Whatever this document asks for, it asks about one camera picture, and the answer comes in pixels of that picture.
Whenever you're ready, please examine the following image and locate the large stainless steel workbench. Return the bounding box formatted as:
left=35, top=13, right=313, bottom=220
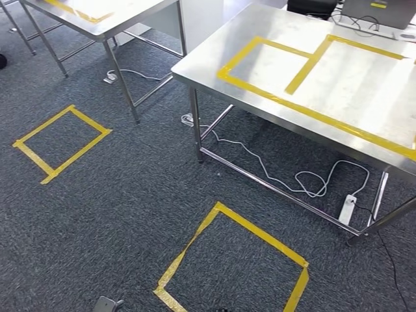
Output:
left=171, top=0, right=416, bottom=248

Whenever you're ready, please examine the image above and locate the stainless steel table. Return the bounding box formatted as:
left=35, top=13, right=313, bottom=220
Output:
left=0, top=0, right=187, bottom=125

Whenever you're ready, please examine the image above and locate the black cable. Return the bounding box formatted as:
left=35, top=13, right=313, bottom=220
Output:
left=353, top=201, right=411, bottom=312
left=305, top=10, right=381, bottom=38

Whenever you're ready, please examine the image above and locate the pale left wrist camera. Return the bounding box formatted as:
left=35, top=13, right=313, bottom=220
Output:
left=92, top=296, right=125, bottom=312

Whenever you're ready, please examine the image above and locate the black box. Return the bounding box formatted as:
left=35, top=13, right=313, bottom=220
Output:
left=286, top=0, right=338, bottom=21

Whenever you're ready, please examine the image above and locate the yellow tape double rectangle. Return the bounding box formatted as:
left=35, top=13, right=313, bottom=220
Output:
left=217, top=33, right=416, bottom=163

